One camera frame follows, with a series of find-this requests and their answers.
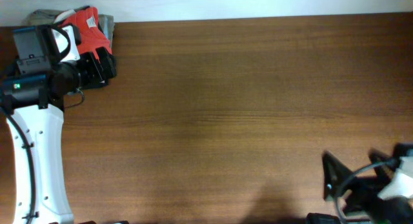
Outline orange FRAM t-shirt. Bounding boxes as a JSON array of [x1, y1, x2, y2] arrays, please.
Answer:
[[60, 7, 112, 59]]

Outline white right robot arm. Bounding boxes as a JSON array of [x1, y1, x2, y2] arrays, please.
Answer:
[[305, 143, 412, 224]]

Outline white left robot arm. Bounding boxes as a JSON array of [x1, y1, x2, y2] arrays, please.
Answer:
[[1, 46, 117, 223]]

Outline olive grey folded garment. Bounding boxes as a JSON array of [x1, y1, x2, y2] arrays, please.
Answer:
[[21, 8, 115, 46]]

